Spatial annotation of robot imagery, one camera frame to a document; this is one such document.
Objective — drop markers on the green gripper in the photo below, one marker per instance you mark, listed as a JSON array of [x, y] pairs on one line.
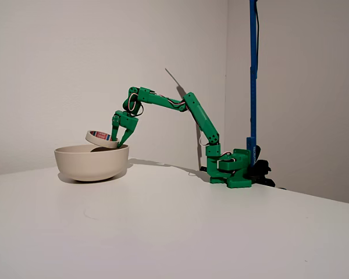
[[127, 121]]

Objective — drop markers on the white masking tape roll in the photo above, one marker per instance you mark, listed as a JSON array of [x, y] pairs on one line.
[[99, 141]]

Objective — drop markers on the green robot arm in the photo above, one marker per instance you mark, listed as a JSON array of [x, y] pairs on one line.
[[163, 101]]

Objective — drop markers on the white round bowl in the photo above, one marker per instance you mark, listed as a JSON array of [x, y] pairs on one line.
[[87, 165]]

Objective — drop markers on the black table clamp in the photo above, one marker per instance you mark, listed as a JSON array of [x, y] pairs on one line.
[[263, 170]]

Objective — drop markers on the blue camera pole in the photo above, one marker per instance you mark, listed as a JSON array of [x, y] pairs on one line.
[[253, 87]]

